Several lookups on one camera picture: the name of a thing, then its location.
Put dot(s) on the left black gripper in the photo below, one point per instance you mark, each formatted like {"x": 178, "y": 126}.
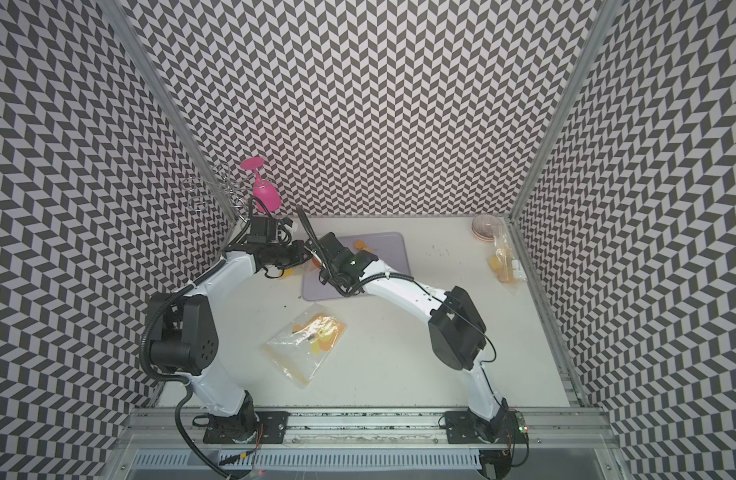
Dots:
{"x": 299, "y": 248}

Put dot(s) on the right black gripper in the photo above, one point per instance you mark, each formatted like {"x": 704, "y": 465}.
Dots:
{"x": 327, "y": 275}

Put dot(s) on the clear resealable bag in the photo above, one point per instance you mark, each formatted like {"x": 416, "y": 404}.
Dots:
{"x": 290, "y": 273}
{"x": 504, "y": 263}

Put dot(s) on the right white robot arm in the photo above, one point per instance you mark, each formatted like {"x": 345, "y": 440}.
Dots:
{"x": 458, "y": 334}

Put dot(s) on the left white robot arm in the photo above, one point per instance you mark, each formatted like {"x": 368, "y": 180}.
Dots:
{"x": 180, "y": 341}

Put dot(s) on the clear bag with cookies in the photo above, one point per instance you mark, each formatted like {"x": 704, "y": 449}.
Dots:
{"x": 300, "y": 348}

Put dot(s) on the lavender plastic tray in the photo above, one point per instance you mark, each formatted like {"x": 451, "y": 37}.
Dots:
{"x": 387, "y": 246}

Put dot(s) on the pink plastic wine glass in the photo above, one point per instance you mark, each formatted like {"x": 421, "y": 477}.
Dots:
{"x": 266, "y": 194}

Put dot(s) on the small pink stacked bowls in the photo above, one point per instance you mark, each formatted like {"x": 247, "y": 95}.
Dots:
{"x": 486, "y": 227}

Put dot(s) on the metal wire glass rack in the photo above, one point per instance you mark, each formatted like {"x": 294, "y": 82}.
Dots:
{"x": 199, "y": 193}

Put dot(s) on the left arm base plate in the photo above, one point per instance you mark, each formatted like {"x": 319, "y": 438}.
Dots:
{"x": 265, "y": 427}

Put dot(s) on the aluminium mounting rail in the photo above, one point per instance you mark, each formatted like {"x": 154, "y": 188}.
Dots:
{"x": 411, "y": 427}

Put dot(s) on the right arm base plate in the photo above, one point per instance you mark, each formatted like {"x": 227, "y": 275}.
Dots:
{"x": 464, "y": 427}

